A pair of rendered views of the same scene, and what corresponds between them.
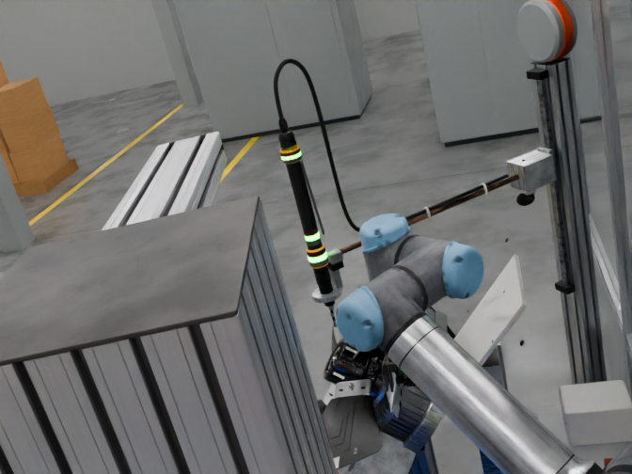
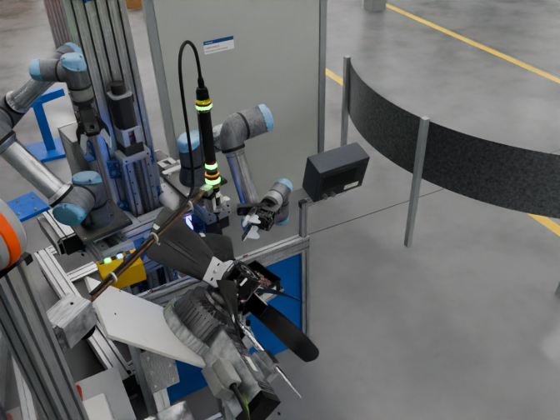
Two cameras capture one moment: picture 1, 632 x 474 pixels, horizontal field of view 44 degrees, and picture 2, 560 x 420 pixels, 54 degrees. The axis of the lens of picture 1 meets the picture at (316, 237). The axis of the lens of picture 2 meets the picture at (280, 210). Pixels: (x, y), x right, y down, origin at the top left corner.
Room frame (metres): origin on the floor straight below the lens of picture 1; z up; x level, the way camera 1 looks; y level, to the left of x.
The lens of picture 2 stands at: (2.85, -0.80, 2.49)
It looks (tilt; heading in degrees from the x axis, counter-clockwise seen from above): 36 degrees down; 138
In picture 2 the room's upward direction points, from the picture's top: 2 degrees counter-clockwise
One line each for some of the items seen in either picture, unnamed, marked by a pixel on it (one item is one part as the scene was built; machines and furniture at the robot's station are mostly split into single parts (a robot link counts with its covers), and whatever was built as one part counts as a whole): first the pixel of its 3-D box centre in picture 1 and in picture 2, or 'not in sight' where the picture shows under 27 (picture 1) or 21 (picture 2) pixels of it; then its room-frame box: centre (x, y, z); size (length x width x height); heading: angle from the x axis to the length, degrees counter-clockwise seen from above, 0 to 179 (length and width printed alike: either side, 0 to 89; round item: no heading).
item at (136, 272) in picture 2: not in sight; (122, 272); (1.23, -0.19, 1.02); 0.16 x 0.10 x 0.11; 75
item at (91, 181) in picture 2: not in sight; (87, 188); (0.88, -0.10, 1.20); 0.13 x 0.12 x 0.14; 127
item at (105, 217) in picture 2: not in sight; (95, 209); (0.87, -0.09, 1.09); 0.15 x 0.15 x 0.10
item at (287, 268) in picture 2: not in sight; (227, 331); (1.33, 0.20, 0.45); 0.82 x 0.01 x 0.66; 75
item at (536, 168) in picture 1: (533, 169); (67, 322); (1.87, -0.58, 1.54); 0.10 x 0.07 x 0.08; 110
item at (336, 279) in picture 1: (326, 275); (212, 195); (1.66, 0.00, 1.50); 0.09 x 0.07 x 0.10; 110
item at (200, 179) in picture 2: not in sight; (193, 169); (0.92, 0.40, 1.09); 0.15 x 0.15 x 0.10
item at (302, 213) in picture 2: not in sight; (302, 218); (1.44, 0.61, 0.96); 0.03 x 0.03 x 0.20; 75
